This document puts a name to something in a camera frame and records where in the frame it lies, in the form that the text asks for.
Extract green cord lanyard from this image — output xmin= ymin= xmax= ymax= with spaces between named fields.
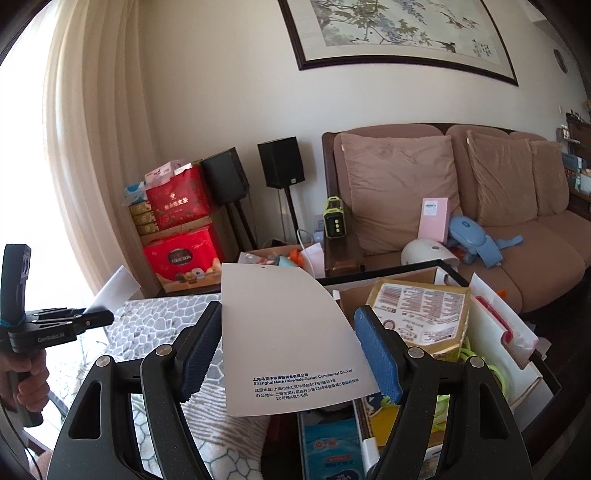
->
xmin=434 ymin=336 xmax=507 ymax=432

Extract pink booklet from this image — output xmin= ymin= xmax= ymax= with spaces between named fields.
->
xmin=418 ymin=198 xmax=451 ymax=244

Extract blue plush toy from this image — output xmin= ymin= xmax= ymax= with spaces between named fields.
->
xmin=448 ymin=215 xmax=524 ymax=268

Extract brown sofa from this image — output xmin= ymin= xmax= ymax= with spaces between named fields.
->
xmin=322 ymin=124 xmax=590 ymax=312

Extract cream curtain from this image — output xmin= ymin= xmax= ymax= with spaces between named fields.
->
xmin=46 ymin=1 xmax=160 ymax=297

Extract left hand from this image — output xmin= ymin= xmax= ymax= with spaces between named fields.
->
xmin=1 ymin=350 xmax=50 ymax=413

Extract blue whale sticker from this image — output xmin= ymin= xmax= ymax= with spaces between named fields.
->
xmin=363 ymin=393 xmax=383 ymax=417

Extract framed flower painting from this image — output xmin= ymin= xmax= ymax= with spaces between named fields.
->
xmin=279 ymin=0 xmax=518 ymax=86

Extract white paper card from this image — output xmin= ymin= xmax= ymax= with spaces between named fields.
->
xmin=221 ymin=263 xmax=379 ymax=417

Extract left black speaker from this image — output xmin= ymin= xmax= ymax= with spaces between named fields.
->
xmin=200 ymin=147 xmax=249 ymax=206

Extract white helmet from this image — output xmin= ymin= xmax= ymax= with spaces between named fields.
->
xmin=401 ymin=239 xmax=460 ymax=270

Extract blue face mask pack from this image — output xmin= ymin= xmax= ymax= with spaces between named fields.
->
xmin=84 ymin=265 xmax=140 ymax=314

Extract tan paper package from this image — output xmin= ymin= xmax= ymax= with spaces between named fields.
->
xmin=367 ymin=279 xmax=470 ymax=362

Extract grey patterned blanket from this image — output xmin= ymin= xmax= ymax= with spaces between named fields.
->
xmin=49 ymin=301 xmax=262 ymax=479

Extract green black lantern device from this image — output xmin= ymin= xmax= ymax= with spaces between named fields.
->
xmin=322 ymin=196 xmax=346 ymax=239

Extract white cardboard box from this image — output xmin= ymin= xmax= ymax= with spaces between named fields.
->
xmin=331 ymin=267 xmax=555 ymax=462

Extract blue tissue pack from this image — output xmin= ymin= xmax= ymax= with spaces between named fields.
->
xmin=301 ymin=418 xmax=365 ymax=480

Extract red collection gift box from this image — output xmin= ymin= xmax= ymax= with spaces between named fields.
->
xmin=143 ymin=223 xmax=224 ymax=293

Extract red tea gift bag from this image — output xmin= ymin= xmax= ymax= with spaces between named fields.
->
xmin=146 ymin=165 xmax=215 ymax=230

